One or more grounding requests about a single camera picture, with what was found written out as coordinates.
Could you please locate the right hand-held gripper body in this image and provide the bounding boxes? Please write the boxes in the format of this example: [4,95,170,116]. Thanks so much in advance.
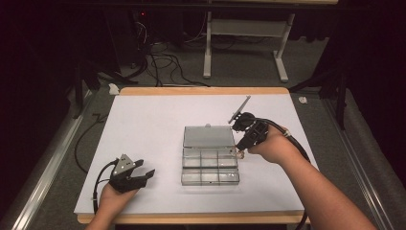
[227,95,270,151]

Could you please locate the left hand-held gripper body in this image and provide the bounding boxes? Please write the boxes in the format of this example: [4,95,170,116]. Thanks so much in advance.
[108,153,148,194]

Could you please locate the clear plastic compartment box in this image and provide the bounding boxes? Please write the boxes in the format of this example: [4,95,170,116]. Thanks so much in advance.
[180,124,241,187]

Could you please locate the person's left hand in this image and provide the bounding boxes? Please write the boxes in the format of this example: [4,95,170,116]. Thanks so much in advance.
[98,183,141,219]

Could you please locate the person's right hand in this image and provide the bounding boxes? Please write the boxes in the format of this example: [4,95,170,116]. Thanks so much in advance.
[247,124,305,166]

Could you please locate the white table sheet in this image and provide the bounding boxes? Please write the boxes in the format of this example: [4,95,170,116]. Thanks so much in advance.
[73,93,320,216]

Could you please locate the wooden table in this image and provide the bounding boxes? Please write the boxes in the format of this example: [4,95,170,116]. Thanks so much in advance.
[77,86,311,225]

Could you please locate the black stand legs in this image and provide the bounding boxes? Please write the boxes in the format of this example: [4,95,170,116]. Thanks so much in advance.
[71,60,140,120]
[288,68,349,130]

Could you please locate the dark computer tower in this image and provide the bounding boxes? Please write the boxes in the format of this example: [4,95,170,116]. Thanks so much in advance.
[104,8,186,70]

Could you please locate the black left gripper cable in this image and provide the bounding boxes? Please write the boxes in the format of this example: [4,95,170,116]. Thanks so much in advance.
[92,158,120,216]

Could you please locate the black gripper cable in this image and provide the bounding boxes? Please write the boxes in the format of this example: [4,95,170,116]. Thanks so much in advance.
[92,158,120,216]
[254,118,312,230]

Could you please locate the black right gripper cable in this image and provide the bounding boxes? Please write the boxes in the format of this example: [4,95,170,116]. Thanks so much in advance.
[254,118,312,230]

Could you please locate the thin black floor cable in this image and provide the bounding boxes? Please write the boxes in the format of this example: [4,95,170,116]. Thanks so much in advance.
[74,112,110,175]

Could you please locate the aluminium floor rail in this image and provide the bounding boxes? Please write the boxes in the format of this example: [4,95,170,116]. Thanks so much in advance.
[11,90,94,230]
[320,95,396,230]

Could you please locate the black floor cables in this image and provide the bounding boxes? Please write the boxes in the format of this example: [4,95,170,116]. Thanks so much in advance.
[132,18,212,88]

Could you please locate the white metal stand frame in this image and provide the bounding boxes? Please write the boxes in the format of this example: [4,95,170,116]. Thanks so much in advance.
[202,11,297,83]

